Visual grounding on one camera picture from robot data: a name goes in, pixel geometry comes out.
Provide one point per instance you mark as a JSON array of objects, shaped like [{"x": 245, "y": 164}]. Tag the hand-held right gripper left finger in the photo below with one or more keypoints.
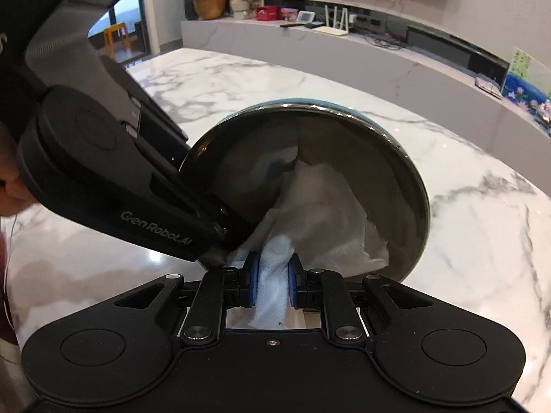
[{"x": 251, "y": 285}]

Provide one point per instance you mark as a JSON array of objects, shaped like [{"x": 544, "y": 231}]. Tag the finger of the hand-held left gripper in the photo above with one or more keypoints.
[
  {"x": 155, "y": 129},
  {"x": 202, "y": 206}
]

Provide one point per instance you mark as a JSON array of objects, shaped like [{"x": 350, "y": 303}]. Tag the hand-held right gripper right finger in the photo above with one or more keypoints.
[{"x": 295, "y": 285}]

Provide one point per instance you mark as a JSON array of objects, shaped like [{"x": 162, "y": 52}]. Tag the white paper towel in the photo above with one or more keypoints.
[{"x": 318, "y": 206}]

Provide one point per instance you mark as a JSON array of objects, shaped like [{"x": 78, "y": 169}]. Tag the stainless steel bowl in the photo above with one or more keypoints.
[{"x": 344, "y": 159}]

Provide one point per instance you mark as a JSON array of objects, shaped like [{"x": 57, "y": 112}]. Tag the person's left hand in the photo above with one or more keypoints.
[{"x": 9, "y": 180}]

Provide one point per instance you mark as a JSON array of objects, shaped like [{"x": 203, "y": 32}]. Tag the yellow stool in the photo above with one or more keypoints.
[{"x": 116, "y": 38}]

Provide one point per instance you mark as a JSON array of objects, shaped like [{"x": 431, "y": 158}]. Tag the gold round vase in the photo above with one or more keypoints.
[{"x": 209, "y": 2}]

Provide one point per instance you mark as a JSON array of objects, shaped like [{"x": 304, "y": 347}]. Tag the teddy bear in cup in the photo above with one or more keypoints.
[{"x": 241, "y": 8}]

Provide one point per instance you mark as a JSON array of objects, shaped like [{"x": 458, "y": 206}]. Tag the red box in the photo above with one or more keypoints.
[{"x": 269, "y": 13}]

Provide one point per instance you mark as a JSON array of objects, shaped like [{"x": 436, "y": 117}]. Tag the black remote control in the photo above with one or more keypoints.
[{"x": 288, "y": 25}]

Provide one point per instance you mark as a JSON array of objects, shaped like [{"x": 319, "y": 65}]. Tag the person's dark red clothing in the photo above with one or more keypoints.
[{"x": 4, "y": 309}]

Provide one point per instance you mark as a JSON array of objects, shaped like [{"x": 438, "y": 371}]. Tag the pink box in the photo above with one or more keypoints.
[{"x": 290, "y": 14}]

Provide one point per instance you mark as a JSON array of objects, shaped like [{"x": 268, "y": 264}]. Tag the small white display device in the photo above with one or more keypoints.
[{"x": 306, "y": 17}]

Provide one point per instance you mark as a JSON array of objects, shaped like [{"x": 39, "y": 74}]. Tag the white router with antennas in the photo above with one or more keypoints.
[{"x": 333, "y": 30}]

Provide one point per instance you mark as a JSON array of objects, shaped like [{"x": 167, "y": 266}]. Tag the black long appliance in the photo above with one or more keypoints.
[{"x": 452, "y": 49}]

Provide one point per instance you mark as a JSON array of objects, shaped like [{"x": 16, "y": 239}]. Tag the floral painting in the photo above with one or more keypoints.
[{"x": 527, "y": 77}]

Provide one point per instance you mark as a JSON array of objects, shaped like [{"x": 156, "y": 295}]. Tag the wall power sockets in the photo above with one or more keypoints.
[{"x": 366, "y": 20}]

